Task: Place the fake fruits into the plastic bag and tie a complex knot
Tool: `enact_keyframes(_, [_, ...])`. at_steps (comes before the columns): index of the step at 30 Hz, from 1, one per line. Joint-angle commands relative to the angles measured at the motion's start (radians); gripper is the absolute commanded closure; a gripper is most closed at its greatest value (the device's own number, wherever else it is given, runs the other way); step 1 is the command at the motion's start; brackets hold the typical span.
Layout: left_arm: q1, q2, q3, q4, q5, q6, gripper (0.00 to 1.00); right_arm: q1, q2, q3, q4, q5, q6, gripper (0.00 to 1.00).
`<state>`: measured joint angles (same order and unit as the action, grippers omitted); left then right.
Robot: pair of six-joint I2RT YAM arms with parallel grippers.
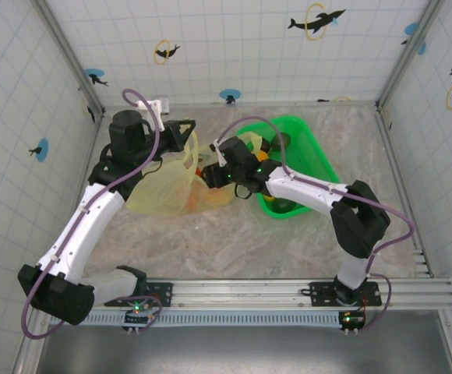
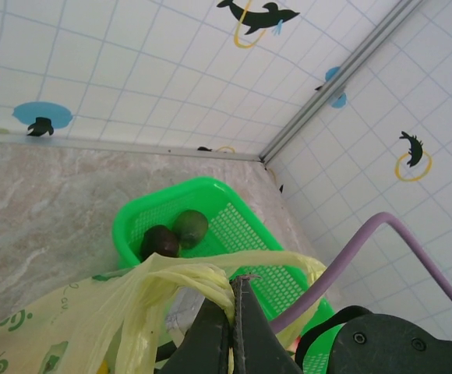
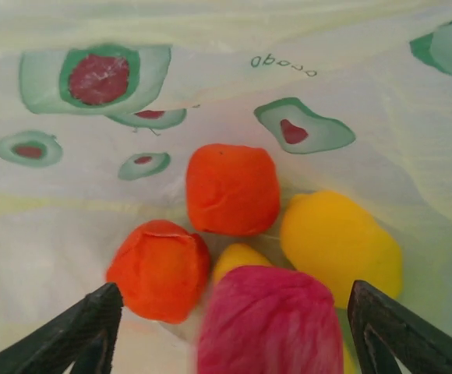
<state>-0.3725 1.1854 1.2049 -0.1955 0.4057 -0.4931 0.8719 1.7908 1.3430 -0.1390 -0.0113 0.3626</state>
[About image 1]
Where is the red-orange round fake fruit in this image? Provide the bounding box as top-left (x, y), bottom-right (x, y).
top-left (186, 190), bottom-right (203, 211)

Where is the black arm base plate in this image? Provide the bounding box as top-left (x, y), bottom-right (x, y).
top-left (300, 280), bottom-right (383, 307)
top-left (143, 280), bottom-right (174, 308)

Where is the aluminium corner post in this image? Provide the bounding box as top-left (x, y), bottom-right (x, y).
top-left (376, 0), bottom-right (445, 112)
top-left (34, 0), bottom-right (106, 118)

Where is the thin black cable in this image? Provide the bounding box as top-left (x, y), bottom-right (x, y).
top-left (232, 182), bottom-right (251, 200)
top-left (141, 160), bottom-right (164, 179)

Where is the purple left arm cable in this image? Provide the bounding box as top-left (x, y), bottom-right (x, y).
top-left (21, 88), bottom-right (165, 340)

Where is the dolphin blue disc sticker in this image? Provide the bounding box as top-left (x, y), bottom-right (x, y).
top-left (83, 68), bottom-right (109, 87)
top-left (401, 22), bottom-right (427, 56)
top-left (28, 138), bottom-right (50, 162)
top-left (218, 88), bottom-right (242, 105)

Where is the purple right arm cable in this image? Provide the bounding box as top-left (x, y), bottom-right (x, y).
top-left (213, 115), bottom-right (415, 335)

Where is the dark green round fake avocado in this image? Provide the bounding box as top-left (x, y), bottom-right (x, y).
top-left (274, 198), bottom-right (299, 213)

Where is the yellow avocado-print plastic bag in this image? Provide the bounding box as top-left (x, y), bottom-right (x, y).
top-left (126, 116), bottom-right (265, 217)

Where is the large dolphin yellow ring sticker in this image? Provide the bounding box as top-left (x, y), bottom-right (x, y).
top-left (287, 2), bottom-right (347, 41)

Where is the green plastic basket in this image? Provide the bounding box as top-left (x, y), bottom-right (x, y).
top-left (235, 115), bottom-right (341, 221)

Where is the small black circuit board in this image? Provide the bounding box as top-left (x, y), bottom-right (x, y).
top-left (122, 302), bottom-right (161, 334)
top-left (338, 310), bottom-right (366, 335)

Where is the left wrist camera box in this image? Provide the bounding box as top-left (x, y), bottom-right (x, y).
top-left (136, 97), bottom-right (171, 116)

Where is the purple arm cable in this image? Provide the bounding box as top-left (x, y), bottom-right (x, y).
top-left (213, 115), bottom-right (415, 335)
top-left (21, 88), bottom-right (165, 340)

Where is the white slotted cable duct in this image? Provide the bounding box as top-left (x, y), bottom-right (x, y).
top-left (50, 310), bottom-right (367, 327)

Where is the aluminium base bar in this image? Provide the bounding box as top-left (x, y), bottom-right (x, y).
top-left (376, 107), bottom-right (434, 278)
top-left (56, 112), bottom-right (106, 278)
top-left (101, 99), bottom-right (380, 110)

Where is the aluminium mounting rail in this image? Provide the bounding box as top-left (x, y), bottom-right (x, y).
top-left (34, 277), bottom-right (452, 312)

